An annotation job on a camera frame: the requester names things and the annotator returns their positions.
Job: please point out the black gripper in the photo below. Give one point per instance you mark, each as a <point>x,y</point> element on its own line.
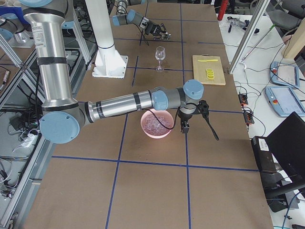
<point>184,118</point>
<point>150,28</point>

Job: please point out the steel jigger cup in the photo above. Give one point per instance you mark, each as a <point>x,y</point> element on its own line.
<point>166,36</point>

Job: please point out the clear wine glass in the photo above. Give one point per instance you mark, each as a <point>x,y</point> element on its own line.
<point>160,56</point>

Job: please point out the clear ice cubes pile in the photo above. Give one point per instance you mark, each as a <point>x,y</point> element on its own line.
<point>155,127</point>

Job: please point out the lemon slice front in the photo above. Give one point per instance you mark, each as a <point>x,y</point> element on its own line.
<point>210,77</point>

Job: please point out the pink bowl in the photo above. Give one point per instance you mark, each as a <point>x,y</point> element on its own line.
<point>157,113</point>

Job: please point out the bamboo cutting board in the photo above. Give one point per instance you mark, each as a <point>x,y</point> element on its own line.
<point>199,70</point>

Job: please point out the yellow plastic knife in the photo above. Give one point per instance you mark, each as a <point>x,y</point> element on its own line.
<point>207,60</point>

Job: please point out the red fire extinguisher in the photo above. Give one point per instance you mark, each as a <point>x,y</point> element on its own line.
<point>222,9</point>

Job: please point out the right blue teach pendant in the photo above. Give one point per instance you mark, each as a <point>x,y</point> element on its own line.
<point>284,101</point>

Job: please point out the blue teach pendant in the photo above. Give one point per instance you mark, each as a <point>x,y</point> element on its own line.
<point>285,74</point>
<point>284,101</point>

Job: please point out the left blue teach pendant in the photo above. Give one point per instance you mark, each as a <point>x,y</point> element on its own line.
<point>285,74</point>

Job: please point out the wooden board stand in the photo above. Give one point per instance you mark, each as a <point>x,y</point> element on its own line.
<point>296,43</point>

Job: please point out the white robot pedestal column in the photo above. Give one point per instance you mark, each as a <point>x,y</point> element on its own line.
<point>108,63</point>

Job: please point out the aluminium frame post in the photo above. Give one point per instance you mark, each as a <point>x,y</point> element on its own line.
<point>258,13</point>

